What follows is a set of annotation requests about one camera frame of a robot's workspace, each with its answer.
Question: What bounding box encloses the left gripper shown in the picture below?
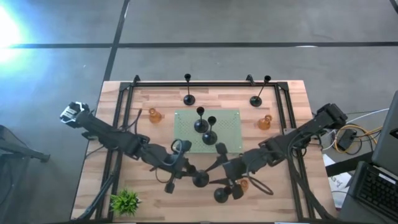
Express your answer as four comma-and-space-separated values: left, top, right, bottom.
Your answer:
160, 148, 198, 195

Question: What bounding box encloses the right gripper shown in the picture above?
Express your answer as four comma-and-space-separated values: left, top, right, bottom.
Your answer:
204, 142, 253, 187

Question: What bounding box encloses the tall black candlestick holder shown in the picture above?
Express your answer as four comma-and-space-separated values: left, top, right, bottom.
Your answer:
192, 170, 210, 189
193, 106, 210, 134
249, 75, 272, 108
182, 73, 197, 106
213, 185, 233, 204
201, 115, 218, 146

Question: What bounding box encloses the green perforated metal shelf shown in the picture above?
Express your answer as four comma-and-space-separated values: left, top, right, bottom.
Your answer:
173, 108, 244, 155

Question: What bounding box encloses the small green artificial plant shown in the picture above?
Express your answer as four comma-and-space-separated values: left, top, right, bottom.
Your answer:
109, 188, 143, 218

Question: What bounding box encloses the white paper sheet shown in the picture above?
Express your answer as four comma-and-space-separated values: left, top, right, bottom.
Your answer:
322, 154, 352, 208

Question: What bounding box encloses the black power adapter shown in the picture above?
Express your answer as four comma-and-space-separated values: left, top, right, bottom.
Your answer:
337, 129, 358, 153

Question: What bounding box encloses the black laptop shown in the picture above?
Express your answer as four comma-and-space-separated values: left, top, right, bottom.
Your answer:
340, 90, 398, 224

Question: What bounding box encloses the black tripod stand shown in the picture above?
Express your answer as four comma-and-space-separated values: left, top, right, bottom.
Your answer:
0, 124, 51, 163

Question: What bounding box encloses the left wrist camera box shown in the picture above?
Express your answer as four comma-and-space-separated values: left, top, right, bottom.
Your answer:
178, 139, 193, 154

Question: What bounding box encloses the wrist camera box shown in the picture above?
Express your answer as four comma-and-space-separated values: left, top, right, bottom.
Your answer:
231, 183, 246, 200
178, 139, 193, 154

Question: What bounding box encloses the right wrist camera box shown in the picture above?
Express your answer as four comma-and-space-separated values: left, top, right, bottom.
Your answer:
231, 183, 246, 200

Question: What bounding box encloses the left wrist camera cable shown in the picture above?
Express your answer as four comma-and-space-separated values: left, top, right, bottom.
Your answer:
170, 139, 185, 166

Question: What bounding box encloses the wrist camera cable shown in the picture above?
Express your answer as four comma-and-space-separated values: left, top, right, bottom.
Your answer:
248, 175, 275, 197
170, 139, 185, 166

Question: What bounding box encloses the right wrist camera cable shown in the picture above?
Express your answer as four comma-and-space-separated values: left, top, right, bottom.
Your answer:
248, 175, 275, 197

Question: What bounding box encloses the black aluminium table frame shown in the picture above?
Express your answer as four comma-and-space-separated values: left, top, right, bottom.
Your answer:
70, 73, 338, 222

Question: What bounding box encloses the yellow cable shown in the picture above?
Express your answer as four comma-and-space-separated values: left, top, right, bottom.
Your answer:
334, 124, 384, 155

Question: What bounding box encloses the white cable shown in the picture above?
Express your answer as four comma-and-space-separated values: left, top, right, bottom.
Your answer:
345, 108, 390, 124

